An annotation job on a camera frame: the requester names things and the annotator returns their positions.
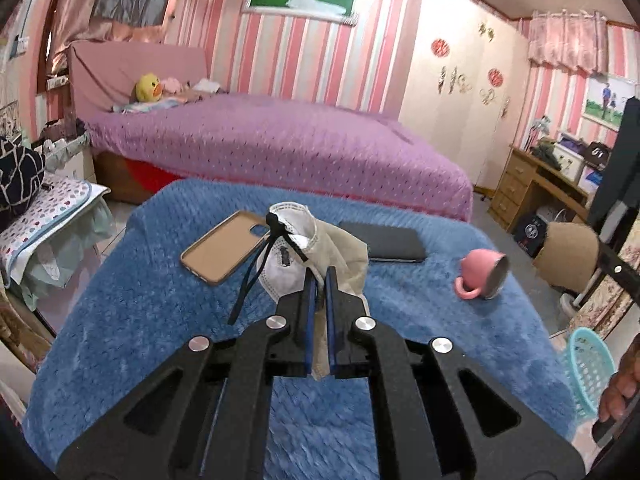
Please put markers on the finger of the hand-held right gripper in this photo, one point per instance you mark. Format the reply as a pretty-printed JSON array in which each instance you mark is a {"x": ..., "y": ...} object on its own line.
[
  {"x": 620, "y": 160},
  {"x": 620, "y": 275}
]

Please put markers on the wooden desk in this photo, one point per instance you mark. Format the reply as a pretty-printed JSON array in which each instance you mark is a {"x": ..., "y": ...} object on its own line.
[{"x": 520, "y": 185}]

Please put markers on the dark patterned cloth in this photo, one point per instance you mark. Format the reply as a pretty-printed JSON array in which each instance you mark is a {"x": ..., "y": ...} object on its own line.
[{"x": 20, "y": 175}]

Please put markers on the pink frilled curtain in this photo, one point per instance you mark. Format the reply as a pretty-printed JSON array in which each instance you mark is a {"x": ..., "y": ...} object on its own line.
[{"x": 565, "y": 40}]

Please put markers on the beige phone case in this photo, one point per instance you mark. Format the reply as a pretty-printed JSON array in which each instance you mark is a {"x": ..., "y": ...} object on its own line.
[{"x": 220, "y": 252}]

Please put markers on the pink plush toy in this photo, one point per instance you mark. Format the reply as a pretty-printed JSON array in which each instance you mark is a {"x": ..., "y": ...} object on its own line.
[{"x": 172, "y": 86}]

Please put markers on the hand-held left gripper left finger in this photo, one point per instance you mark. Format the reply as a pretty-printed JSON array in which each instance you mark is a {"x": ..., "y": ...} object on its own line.
[{"x": 310, "y": 310}]

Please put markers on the yellow duck plush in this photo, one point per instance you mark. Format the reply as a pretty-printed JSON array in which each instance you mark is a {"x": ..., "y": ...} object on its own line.
[{"x": 147, "y": 87}]

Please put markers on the pink cup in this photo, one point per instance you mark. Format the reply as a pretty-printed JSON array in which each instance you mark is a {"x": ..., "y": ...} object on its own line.
[{"x": 475, "y": 270}]

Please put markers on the floral fabric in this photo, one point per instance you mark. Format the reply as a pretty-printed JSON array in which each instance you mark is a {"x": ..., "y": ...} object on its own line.
[{"x": 615, "y": 305}]

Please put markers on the black phone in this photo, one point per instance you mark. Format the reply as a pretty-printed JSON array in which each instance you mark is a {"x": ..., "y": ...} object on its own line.
[{"x": 390, "y": 242}]

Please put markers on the small framed wall picture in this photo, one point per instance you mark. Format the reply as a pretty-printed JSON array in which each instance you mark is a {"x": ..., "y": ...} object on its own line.
[{"x": 605, "y": 100}]

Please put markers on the cream wardrobe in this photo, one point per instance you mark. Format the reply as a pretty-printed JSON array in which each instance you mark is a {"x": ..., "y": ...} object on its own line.
[{"x": 450, "y": 125}]

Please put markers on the beige cloth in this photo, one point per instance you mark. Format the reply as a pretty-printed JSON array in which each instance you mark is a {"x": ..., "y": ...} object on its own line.
[{"x": 340, "y": 250}]

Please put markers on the white face mask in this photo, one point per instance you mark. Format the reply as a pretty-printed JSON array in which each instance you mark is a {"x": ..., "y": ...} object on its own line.
[{"x": 285, "y": 272}]

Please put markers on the blue fluffy blanket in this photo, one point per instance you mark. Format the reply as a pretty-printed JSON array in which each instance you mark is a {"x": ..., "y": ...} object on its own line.
[{"x": 125, "y": 335}]

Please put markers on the purple bedspread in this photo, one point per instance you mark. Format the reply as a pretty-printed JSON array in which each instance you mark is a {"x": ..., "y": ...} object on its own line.
[{"x": 280, "y": 150}]

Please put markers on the pink satin curtain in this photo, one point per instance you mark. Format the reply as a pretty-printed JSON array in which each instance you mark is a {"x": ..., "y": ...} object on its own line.
[{"x": 120, "y": 5}]

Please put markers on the pink covered headboard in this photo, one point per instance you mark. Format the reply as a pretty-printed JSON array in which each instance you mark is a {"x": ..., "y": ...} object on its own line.
[{"x": 110, "y": 70}]

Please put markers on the red cloth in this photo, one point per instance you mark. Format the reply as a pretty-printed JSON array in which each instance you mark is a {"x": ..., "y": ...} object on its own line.
[{"x": 150, "y": 175}]

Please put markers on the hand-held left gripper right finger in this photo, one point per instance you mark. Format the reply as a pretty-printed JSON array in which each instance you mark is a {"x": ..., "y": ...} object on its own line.
[{"x": 331, "y": 310}]

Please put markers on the teal plastic basket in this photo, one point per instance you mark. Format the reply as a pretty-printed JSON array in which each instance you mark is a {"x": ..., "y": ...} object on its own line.
[{"x": 585, "y": 375}]

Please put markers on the person's right hand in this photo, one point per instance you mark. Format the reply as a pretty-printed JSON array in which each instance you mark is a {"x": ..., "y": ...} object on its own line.
[{"x": 625, "y": 385}]

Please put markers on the polka dot mat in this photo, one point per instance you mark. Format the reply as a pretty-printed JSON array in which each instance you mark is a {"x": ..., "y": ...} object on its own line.
[{"x": 55, "y": 210}]

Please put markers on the black bag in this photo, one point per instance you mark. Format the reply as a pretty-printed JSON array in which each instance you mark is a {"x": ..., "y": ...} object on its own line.
[{"x": 530, "y": 232}]

